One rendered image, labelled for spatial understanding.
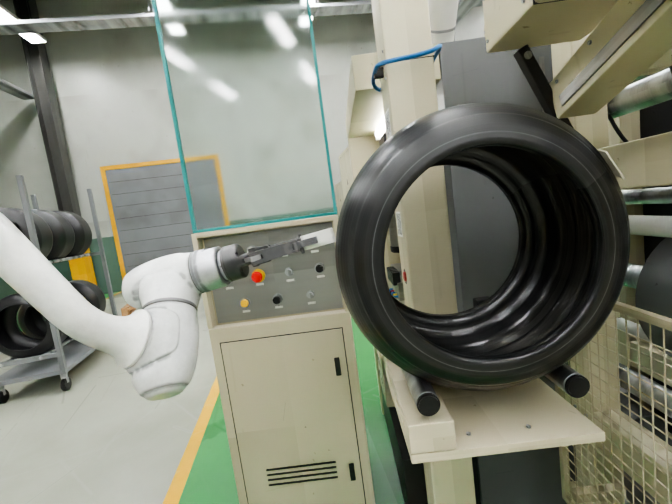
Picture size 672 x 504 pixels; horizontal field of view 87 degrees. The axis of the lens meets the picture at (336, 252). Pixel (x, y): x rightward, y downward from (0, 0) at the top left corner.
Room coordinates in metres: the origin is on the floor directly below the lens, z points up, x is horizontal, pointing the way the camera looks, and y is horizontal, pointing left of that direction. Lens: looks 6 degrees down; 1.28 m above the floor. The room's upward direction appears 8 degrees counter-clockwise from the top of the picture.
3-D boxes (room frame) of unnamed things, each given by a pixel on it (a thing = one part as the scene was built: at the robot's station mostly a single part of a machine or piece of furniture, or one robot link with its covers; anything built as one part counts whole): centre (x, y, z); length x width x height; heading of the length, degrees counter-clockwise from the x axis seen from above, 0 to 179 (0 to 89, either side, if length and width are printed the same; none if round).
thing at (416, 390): (0.80, -0.14, 0.90); 0.35 x 0.05 x 0.05; 179
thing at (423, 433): (0.81, -0.14, 0.83); 0.36 x 0.09 x 0.06; 179
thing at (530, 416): (0.81, -0.28, 0.80); 0.37 x 0.36 x 0.02; 89
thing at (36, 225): (3.63, 2.95, 0.96); 1.30 x 0.62 x 1.92; 12
